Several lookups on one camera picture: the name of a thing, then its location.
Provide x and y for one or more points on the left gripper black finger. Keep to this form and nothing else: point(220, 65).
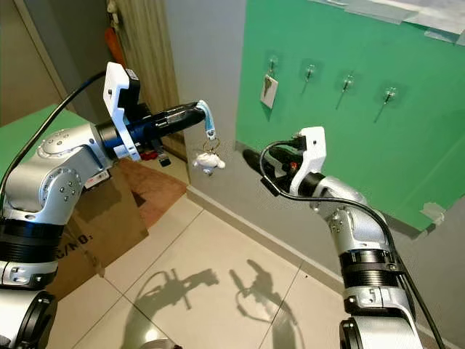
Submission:
point(178, 113)
point(176, 127)

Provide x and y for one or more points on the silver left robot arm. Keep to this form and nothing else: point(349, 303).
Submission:
point(58, 182)

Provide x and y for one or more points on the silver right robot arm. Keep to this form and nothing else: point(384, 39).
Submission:
point(363, 225)

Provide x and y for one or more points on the key with white tag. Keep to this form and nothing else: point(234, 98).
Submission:
point(269, 91)

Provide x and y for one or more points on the black labelled box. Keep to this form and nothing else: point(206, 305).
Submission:
point(96, 179)

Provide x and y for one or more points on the wooden wardrobe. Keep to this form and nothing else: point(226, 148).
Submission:
point(152, 43)

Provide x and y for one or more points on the orange bag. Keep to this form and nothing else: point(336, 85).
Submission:
point(115, 47)

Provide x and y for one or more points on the white plush toy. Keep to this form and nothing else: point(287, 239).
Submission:
point(112, 6)

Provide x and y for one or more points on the white door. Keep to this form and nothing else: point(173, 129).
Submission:
point(22, 58)

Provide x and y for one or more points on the short clear tape piece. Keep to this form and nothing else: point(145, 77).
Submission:
point(432, 212)

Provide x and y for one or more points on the long clear tape strip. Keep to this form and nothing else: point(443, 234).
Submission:
point(370, 9)

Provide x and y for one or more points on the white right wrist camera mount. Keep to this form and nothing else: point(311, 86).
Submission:
point(312, 142)

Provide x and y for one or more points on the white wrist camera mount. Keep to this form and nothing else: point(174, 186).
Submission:
point(312, 142)
point(116, 87)

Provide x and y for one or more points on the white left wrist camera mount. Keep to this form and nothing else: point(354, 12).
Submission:
point(116, 87)

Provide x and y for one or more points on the clear adhesive wall hook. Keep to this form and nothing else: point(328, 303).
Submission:
point(310, 71)
point(272, 64)
point(349, 80)
point(391, 93)

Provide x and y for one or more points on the green wall board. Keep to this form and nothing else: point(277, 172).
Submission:
point(349, 43)

